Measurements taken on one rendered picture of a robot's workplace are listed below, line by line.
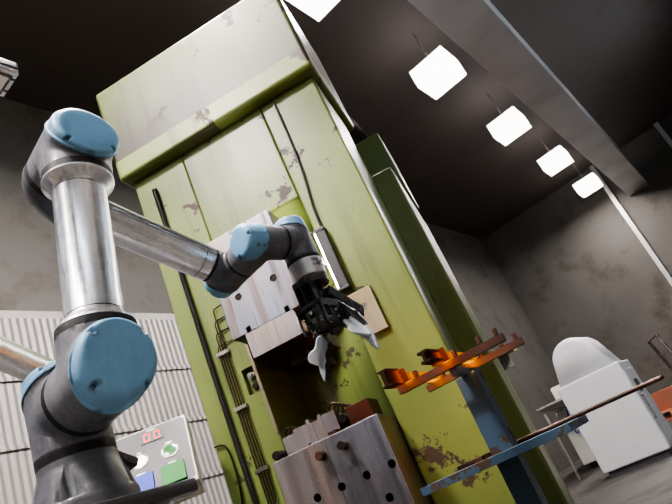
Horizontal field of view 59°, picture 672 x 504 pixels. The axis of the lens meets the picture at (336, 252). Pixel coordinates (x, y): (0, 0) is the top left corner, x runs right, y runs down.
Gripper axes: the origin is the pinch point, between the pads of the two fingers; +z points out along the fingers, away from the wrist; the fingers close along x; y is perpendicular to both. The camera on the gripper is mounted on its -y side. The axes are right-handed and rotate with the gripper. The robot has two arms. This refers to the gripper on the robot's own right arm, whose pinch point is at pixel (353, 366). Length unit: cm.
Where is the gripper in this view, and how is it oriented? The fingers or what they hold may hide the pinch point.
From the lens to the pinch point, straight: 122.5
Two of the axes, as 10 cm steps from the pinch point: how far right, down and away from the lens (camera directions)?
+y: -6.0, -1.0, -8.0
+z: 3.8, 8.4, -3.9
